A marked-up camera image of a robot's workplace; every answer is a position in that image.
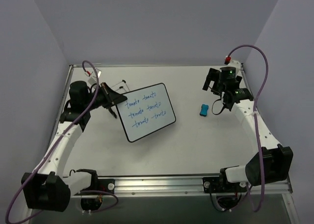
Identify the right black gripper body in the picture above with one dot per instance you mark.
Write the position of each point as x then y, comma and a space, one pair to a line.
210, 79

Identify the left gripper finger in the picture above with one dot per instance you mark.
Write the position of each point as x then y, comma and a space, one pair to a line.
114, 97
112, 112

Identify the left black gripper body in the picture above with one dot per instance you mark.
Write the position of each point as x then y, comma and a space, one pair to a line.
107, 94

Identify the small black-framed whiteboard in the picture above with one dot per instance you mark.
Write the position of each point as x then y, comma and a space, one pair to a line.
146, 111

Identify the blue whiteboard eraser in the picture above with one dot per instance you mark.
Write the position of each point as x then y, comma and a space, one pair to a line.
204, 110

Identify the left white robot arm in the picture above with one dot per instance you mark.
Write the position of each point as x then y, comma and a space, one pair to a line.
46, 188

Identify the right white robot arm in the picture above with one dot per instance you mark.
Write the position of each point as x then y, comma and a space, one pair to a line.
272, 161

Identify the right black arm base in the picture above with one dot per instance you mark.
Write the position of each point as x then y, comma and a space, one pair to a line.
223, 196

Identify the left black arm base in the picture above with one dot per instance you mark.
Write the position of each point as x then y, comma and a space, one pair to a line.
104, 187

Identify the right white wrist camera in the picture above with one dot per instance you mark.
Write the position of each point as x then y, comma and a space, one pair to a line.
233, 63

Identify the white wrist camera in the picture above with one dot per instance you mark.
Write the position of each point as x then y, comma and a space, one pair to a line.
92, 76
233, 63

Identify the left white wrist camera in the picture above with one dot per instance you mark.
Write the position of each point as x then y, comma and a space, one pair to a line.
92, 76

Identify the aluminium front rail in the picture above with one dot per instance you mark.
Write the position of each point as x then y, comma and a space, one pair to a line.
172, 185

